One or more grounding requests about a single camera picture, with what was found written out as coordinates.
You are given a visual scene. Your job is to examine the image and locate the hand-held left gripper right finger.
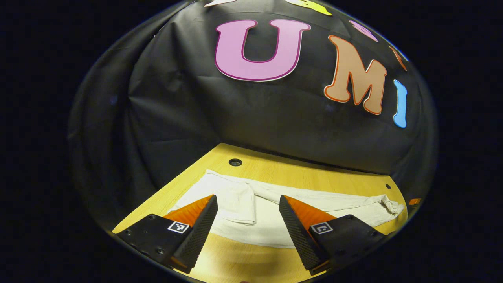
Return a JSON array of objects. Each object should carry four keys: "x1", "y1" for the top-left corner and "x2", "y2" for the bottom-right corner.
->
[{"x1": 279, "y1": 195, "x2": 387, "y2": 276}]

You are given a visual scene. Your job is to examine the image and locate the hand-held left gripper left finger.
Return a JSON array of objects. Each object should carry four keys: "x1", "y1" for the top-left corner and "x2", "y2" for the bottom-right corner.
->
[{"x1": 113, "y1": 194, "x2": 219, "y2": 274}]

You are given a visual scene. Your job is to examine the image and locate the white jeans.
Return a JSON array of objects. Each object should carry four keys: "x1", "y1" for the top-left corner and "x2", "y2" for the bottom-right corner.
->
[{"x1": 168, "y1": 169, "x2": 405, "y2": 249}]

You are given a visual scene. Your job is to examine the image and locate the black backdrop cloth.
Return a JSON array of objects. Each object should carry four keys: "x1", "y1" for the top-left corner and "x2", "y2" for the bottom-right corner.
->
[{"x1": 69, "y1": 0, "x2": 439, "y2": 232}]

